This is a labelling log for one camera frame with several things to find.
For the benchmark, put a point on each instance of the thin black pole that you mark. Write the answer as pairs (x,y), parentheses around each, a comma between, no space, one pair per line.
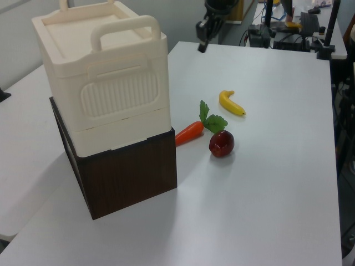
(268,14)

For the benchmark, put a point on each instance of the dark red toy apple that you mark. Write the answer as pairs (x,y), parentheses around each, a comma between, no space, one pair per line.
(222,144)

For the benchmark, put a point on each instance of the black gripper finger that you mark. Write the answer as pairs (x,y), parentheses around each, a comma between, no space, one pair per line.
(203,47)

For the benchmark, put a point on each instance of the dark brown wooden box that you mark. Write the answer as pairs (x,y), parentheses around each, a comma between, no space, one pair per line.
(130,177)

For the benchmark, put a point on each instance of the black pole with table clamp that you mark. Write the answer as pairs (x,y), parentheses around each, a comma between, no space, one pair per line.
(331,27)

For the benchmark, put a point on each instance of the flat black device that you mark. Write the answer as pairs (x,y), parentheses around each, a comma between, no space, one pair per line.
(291,43)

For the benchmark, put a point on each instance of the small yellow object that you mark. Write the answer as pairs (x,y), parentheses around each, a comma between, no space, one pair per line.
(294,25)

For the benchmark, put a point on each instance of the orange toy carrot green leaves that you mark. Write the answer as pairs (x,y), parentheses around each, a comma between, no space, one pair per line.
(190,133)

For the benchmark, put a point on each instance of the cream plastic cabinet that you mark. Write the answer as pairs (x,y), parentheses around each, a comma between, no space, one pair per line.
(111,91)

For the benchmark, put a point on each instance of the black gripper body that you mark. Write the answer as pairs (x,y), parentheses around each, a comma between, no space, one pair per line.
(210,23)

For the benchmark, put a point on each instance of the yellow toy banana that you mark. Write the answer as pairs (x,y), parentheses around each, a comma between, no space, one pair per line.
(230,105)

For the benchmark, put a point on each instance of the light wooden furniture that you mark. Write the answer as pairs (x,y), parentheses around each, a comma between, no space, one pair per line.
(241,9)

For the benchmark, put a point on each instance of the black electronics box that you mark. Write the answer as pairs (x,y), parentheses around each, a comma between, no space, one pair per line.
(258,36)

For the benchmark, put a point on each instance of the black computer mouse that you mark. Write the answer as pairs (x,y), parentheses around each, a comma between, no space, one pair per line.
(314,11)

